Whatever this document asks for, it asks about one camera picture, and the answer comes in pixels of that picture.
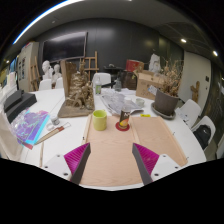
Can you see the brown cardboard box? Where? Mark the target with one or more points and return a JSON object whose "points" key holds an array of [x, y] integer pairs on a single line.
{"points": [[145, 85]]}

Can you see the grey plant saucer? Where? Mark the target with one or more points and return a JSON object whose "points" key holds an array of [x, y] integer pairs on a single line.
{"points": [[158, 113]]}

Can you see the black backpack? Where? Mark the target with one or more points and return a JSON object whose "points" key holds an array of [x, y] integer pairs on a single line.
{"points": [[202, 134]]}

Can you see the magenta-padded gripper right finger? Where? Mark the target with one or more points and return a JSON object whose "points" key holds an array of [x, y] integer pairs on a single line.
{"points": [[148, 161]]}

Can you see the red box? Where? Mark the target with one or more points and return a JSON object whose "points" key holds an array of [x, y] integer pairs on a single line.
{"points": [[133, 65]]}

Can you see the beige shelf cabinet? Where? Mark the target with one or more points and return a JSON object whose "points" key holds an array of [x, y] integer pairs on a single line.
{"points": [[26, 65]]}

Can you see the black flat box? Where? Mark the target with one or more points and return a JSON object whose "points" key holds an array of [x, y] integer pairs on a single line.
{"points": [[21, 108], [13, 99]]}

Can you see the white spray bottle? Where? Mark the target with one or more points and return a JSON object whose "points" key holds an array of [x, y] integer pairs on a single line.
{"points": [[97, 86]]}

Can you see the small glass jar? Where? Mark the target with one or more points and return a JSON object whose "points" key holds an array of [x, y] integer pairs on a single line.
{"points": [[140, 102]]}

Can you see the black wall screen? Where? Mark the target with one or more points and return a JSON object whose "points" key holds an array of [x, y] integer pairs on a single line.
{"points": [[65, 46]]}

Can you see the newspaper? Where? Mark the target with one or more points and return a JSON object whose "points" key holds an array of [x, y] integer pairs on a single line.
{"points": [[115, 101]]}

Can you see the yellow-green mug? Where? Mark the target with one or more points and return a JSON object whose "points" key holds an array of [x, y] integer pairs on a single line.
{"points": [[99, 120]]}

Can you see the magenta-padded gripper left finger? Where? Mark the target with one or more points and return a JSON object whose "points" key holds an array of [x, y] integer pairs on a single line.
{"points": [[75, 160]]}

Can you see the small yellow tag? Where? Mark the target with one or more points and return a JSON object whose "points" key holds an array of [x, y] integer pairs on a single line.
{"points": [[145, 115]]}

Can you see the small paint jar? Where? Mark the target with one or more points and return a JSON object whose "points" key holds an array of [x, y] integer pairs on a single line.
{"points": [[54, 120]]}

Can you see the wooden easel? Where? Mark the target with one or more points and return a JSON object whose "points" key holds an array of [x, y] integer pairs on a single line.
{"points": [[35, 73], [95, 63]]}

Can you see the thin wooden stick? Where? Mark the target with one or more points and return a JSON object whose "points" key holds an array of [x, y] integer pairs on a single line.
{"points": [[41, 158]]}

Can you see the wooden figure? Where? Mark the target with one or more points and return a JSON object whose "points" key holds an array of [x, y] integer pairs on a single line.
{"points": [[195, 91]]}

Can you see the ceiling spot lights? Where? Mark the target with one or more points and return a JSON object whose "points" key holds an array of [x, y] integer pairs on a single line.
{"points": [[183, 40]]}

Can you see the tan cardboard sheet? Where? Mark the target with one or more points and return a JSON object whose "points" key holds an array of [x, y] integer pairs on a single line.
{"points": [[7, 140]]}

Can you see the clear juice bottle white cap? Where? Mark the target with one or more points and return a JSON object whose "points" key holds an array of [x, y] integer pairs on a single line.
{"points": [[125, 118]]}

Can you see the white plaster bust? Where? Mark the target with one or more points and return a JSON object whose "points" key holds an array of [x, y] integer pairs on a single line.
{"points": [[57, 71], [46, 68]]}

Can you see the white plastic chair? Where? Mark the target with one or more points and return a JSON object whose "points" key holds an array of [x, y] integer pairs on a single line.
{"points": [[210, 123], [190, 110], [45, 85], [59, 83], [104, 78]]}

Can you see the white plastic bag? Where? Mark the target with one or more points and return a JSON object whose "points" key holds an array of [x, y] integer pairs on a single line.
{"points": [[154, 62]]}

